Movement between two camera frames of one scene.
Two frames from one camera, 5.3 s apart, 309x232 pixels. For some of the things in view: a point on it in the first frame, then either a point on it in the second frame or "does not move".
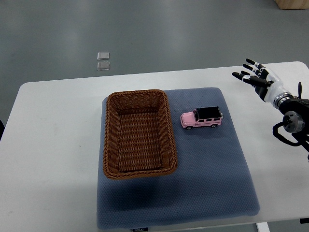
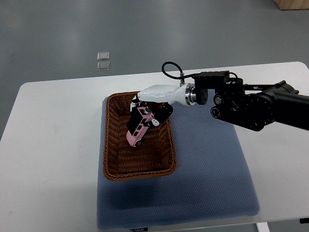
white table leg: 262,227 does not move
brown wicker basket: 139,138 does not move
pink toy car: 202,117 → 136,129
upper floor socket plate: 103,55 does not move
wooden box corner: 292,4 does not move
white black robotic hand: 267,86 → 160,98
